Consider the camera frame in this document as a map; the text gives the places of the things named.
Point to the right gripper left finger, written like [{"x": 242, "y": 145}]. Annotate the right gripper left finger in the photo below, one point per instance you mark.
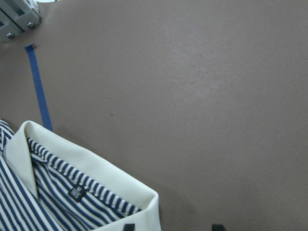
[{"x": 129, "y": 227}]

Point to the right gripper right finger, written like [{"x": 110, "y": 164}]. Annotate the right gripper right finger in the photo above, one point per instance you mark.
[{"x": 218, "y": 227}]

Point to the navy white striped polo shirt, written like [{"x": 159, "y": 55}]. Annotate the navy white striped polo shirt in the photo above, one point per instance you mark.
[{"x": 48, "y": 183}]

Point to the aluminium frame post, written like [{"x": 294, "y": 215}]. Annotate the aluminium frame post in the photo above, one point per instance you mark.
[{"x": 16, "y": 17}]

